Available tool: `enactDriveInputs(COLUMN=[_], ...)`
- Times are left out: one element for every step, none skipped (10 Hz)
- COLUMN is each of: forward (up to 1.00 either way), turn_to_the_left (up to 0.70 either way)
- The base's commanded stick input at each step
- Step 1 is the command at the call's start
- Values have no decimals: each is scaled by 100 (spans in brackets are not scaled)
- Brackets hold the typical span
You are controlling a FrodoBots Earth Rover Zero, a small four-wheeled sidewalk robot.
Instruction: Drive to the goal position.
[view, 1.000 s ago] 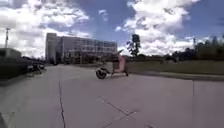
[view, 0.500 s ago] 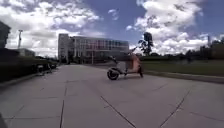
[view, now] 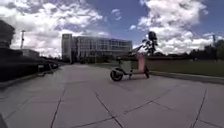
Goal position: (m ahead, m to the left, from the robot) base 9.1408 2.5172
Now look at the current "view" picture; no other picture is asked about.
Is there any parked kick scooter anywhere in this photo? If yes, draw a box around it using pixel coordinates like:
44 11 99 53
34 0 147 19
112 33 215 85
109 46 150 82

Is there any large glass-fronted building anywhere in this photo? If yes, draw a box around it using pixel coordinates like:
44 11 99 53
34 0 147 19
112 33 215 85
61 33 134 64

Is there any grey stone slab plaza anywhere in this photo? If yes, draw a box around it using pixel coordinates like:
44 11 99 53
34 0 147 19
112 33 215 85
0 63 224 128

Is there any tall dark tree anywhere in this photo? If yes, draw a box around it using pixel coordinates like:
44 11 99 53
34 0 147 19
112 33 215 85
141 30 159 57

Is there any grass field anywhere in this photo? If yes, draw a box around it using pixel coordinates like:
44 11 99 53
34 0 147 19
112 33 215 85
89 59 224 78

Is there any low building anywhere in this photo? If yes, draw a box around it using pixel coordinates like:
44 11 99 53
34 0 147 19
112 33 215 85
21 48 41 59

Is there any grey stone kerb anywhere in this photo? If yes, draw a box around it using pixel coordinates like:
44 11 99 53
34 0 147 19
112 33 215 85
148 70 224 85

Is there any pole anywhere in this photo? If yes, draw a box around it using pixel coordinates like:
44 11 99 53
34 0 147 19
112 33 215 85
20 29 27 50

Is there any row of trees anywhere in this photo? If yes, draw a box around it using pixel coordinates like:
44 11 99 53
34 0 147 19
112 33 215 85
156 39 224 62

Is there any dark low wall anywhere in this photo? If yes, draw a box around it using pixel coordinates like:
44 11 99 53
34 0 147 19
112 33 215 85
0 48 62 83

